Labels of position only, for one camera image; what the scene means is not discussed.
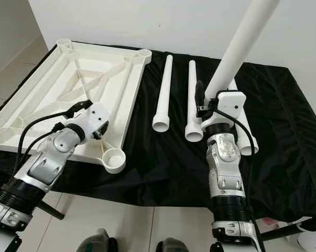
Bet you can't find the white plastic children table top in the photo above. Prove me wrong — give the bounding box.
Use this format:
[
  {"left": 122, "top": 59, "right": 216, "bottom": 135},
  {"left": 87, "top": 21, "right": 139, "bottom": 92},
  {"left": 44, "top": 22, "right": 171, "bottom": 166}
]
[{"left": 0, "top": 38, "right": 153, "bottom": 174}]

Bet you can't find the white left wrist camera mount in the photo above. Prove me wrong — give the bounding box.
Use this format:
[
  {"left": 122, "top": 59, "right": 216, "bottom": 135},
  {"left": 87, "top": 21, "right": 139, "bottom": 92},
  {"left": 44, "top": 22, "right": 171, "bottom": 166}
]
[{"left": 68, "top": 101, "right": 110, "bottom": 142}]

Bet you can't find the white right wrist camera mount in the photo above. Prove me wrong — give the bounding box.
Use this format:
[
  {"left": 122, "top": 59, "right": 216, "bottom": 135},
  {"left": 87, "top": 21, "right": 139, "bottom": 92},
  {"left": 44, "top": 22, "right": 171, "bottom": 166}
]
[{"left": 201, "top": 90, "right": 247, "bottom": 132}]

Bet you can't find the grey robot left leg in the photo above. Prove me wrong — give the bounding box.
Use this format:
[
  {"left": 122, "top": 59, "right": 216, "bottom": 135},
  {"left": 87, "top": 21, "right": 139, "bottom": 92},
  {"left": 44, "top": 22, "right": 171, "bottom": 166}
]
[{"left": 76, "top": 228, "right": 116, "bottom": 252}]

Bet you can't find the black table cloth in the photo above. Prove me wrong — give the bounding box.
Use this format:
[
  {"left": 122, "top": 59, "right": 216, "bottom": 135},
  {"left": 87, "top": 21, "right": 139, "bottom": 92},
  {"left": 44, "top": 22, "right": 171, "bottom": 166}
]
[{"left": 0, "top": 42, "right": 316, "bottom": 224}]

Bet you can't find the grey robot leg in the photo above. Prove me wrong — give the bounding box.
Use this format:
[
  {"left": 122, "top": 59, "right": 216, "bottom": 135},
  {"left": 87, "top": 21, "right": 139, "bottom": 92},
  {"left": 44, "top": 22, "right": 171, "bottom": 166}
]
[
  {"left": 76, "top": 228, "right": 116, "bottom": 252},
  {"left": 155, "top": 238, "right": 190, "bottom": 252}
]

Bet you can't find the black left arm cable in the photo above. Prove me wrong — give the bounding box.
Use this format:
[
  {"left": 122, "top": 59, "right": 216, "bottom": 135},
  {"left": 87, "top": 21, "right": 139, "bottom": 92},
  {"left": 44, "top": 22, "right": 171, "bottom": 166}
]
[{"left": 15, "top": 100, "right": 90, "bottom": 179}]

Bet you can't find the grey robot right leg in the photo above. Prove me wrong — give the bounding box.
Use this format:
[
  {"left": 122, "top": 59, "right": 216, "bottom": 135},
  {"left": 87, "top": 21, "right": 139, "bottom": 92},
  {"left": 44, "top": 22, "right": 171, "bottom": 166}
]
[{"left": 155, "top": 238, "right": 190, "bottom": 252}]

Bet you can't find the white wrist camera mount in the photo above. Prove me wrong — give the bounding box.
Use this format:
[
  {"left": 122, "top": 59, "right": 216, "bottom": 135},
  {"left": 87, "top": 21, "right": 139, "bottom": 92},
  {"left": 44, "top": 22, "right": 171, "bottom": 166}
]
[
  {"left": 201, "top": 90, "right": 247, "bottom": 132},
  {"left": 68, "top": 101, "right": 110, "bottom": 142}
]

